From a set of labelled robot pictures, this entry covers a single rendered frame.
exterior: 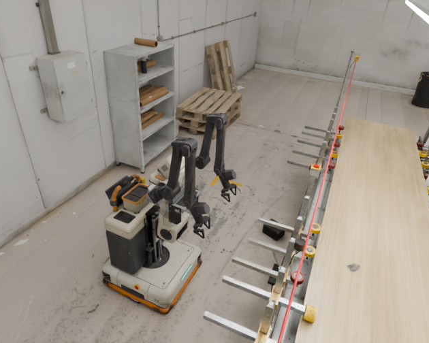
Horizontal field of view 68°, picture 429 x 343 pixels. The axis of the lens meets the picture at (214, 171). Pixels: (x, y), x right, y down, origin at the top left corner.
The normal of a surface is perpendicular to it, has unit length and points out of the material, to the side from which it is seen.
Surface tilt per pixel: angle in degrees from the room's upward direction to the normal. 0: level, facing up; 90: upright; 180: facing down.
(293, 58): 90
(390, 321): 0
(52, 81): 90
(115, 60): 90
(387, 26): 90
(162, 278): 0
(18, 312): 0
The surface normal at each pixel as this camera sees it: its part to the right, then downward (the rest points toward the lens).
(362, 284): 0.06, -0.84
